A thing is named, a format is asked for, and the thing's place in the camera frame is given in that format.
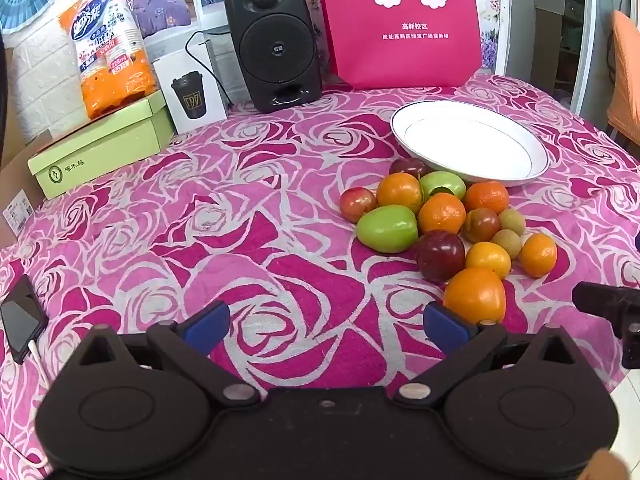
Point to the pink rose printed blanket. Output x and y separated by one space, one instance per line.
250 210

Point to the pink tote bag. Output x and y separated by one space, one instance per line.
400 60

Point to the black smartphone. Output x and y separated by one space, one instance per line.
20 317

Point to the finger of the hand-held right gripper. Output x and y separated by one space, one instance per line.
595 300

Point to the red green tomato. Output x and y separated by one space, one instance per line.
481 224

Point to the red apple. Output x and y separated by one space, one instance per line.
358 204

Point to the floral wall sticker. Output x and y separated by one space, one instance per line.
492 35

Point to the orange chair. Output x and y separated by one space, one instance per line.
625 70

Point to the black speaker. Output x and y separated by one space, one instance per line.
277 50

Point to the small orange mandarin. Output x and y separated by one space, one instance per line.
538 255

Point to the grey door frame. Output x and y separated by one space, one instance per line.
592 35

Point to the white box with cup print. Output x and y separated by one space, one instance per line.
192 95

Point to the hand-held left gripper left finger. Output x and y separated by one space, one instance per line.
207 322

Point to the brown cardboard box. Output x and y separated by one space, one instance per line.
20 200

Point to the dark red plum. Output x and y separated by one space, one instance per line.
410 166
441 256

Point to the yellow orange citrus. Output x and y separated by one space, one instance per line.
488 259

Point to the green apple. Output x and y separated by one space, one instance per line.
442 183
387 230

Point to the purple bedding poster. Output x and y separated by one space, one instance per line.
160 5

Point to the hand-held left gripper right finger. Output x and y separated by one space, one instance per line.
447 325

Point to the green cardboard box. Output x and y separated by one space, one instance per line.
100 150

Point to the orange paper cup package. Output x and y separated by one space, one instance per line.
115 60

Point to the white oval plate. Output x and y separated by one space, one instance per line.
470 135

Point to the orange with stem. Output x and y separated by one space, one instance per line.
474 294

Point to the small green brown longan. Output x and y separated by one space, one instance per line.
507 243
513 221

